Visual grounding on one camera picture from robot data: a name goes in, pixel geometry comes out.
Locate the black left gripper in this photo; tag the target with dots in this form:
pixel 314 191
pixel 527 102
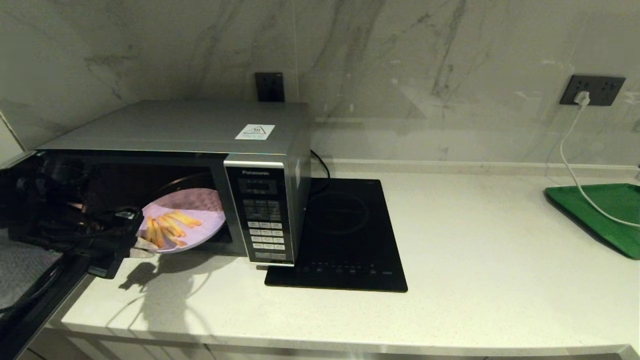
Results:
pixel 105 240

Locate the lilac round plate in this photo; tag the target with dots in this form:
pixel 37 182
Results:
pixel 200 200

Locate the microwave door with dark glass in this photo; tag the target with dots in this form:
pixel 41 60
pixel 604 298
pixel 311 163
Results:
pixel 25 270

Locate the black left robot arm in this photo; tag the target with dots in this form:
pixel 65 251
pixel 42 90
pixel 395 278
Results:
pixel 45 200

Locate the silver Panasonic microwave body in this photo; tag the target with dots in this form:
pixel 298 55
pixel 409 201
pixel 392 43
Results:
pixel 175 125

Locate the orange carrot sticks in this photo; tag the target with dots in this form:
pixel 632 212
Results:
pixel 181 222

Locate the white triangle warning sticker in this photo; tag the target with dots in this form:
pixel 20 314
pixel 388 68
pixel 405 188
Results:
pixel 255 132

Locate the black induction cooktop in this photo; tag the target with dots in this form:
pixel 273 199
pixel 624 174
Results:
pixel 350 225

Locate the white power plug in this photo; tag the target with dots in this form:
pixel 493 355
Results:
pixel 582 99

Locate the green plastic tray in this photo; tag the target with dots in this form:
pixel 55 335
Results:
pixel 605 210

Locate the small black wall socket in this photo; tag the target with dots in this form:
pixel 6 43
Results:
pixel 270 87

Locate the wide black wall socket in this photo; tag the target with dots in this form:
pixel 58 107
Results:
pixel 605 90

